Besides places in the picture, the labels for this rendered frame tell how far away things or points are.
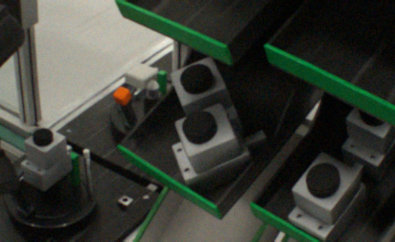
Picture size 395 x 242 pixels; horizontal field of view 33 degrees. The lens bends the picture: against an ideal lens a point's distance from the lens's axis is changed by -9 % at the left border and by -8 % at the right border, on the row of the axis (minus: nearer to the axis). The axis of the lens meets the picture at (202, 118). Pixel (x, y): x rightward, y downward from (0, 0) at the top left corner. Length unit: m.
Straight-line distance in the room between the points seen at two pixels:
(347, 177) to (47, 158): 0.46
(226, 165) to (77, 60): 0.96
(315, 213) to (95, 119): 0.64
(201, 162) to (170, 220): 0.20
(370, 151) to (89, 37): 1.12
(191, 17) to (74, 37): 1.08
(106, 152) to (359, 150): 0.55
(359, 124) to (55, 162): 0.46
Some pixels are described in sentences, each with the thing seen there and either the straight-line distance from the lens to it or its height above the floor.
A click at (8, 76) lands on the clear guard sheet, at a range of 1.20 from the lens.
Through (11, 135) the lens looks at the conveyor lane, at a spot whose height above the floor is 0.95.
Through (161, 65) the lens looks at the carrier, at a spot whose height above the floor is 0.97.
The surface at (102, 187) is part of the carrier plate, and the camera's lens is 1.03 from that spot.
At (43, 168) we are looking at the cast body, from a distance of 0.93.
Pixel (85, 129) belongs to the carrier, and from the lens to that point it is 1.15.
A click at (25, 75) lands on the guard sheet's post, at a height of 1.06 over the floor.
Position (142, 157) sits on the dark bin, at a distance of 0.71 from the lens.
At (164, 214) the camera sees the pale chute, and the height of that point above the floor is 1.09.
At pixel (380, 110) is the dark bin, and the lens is 0.51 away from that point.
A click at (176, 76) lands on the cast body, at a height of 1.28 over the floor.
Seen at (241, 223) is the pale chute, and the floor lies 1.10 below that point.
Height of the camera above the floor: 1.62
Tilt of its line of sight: 34 degrees down
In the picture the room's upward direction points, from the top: 2 degrees clockwise
